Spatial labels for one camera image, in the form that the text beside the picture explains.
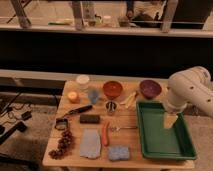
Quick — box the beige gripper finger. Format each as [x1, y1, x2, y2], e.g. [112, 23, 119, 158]
[163, 113, 178, 129]

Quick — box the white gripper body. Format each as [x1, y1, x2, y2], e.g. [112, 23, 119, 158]
[164, 94, 187, 114]

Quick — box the small metal cup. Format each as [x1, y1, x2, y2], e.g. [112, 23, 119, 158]
[105, 101, 117, 115]

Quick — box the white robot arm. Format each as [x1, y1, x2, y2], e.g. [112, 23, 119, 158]
[162, 66, 213, 129]

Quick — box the green plastic tray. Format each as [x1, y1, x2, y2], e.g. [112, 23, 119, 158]
[136, 101, 197, 160]

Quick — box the purple bowl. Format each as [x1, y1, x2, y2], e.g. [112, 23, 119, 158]
[139, 80, 162, 99]

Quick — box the beige wooden utensil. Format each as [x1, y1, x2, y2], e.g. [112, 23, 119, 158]
[121, 91, 138, 109]

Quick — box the blue sponge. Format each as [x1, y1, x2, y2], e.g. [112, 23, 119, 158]
[108, 145, 130, 161]

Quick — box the orange red bowl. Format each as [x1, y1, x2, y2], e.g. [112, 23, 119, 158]
[103, 81, 123, 100]

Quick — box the orange carrot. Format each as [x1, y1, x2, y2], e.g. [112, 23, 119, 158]
[101, 121, 109, 146]

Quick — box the wooden table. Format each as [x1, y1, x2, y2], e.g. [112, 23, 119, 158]
[42, 81, 195, 170]

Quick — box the translucent blue cup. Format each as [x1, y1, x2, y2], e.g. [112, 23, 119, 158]
[88, 89, 99, 105]

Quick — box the grey blue cloth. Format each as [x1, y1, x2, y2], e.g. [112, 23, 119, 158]
[80, 129, 101, 159]

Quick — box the black rectangular block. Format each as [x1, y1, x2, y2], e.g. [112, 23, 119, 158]
[80, 114, 100, 124]

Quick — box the white plastic cup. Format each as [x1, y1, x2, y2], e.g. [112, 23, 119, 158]
[76, 74, 90, 91]

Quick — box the orange fruit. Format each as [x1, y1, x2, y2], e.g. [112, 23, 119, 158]
[67, 91, 79, 103]

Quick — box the bunch of dark grapes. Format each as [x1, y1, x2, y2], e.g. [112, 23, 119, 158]
[49, 130, 73, 160]

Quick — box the black metal clip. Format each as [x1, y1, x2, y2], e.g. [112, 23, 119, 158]
[55, 118, 68, 131]

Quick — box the black handled knife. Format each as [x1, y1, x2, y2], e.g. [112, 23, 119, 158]
[63, 105, 93, 118]

